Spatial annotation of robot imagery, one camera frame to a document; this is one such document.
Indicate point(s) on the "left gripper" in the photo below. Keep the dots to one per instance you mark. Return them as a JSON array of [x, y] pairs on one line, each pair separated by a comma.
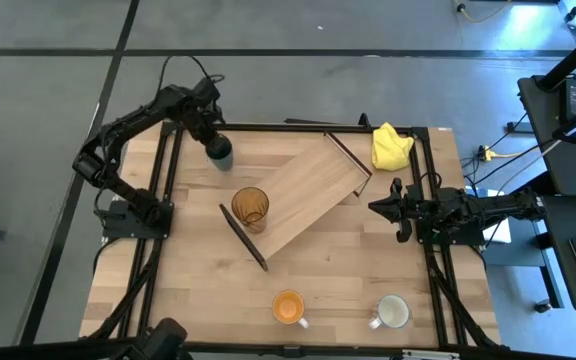
[[203, 122]]

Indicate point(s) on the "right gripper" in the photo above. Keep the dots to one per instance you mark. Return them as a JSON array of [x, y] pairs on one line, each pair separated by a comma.
[[407, 210]]

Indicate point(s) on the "dark green cup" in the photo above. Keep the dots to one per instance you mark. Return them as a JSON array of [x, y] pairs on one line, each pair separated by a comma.
[[223, 162]]

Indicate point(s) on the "amber ribbed glass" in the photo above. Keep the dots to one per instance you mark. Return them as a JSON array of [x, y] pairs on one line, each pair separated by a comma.
[[250, 202]]

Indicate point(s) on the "white mug red lattice pattern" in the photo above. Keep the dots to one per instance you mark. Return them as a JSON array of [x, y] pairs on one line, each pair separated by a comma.
[[393, 311]]

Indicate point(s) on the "orange mug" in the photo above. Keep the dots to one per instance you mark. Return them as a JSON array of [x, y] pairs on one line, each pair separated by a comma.
[[288, 306]]

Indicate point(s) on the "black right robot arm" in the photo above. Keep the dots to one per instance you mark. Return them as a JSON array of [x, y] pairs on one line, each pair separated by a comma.
[[498, 205]]

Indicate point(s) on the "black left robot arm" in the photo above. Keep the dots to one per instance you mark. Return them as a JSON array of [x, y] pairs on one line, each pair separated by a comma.
[[133, 117]]

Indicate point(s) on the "yellow cloth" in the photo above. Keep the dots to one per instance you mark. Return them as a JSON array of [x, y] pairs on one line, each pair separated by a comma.
[[390, 150]]

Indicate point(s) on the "yellow power plug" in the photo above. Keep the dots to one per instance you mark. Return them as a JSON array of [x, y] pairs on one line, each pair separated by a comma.
[[488, 153]]

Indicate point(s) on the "black keyboard desk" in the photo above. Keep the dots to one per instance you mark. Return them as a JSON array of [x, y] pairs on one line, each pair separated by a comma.
[[558, 260]]

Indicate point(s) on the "black side desk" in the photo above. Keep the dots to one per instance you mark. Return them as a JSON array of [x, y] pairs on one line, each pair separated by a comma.
[[568, 165]]

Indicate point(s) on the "black rounded object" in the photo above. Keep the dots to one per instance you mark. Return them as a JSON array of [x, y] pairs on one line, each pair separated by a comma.
[[160, 340]]

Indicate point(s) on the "black diagonal beam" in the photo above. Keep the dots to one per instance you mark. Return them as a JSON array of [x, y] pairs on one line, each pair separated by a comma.
[[573, 60]]

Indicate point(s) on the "black rig beam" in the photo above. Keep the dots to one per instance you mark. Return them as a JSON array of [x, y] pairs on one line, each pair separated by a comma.
[[43, 350]]

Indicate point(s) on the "wooden shelf black metal frame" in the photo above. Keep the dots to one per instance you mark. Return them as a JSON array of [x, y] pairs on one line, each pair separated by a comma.
[[308, 190]]

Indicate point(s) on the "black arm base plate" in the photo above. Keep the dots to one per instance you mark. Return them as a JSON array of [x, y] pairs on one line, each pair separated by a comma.
[[118, 227], [470, 240]]

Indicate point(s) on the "black frame mount knob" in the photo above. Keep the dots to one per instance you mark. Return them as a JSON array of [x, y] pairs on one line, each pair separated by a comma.
[[364, 120]]

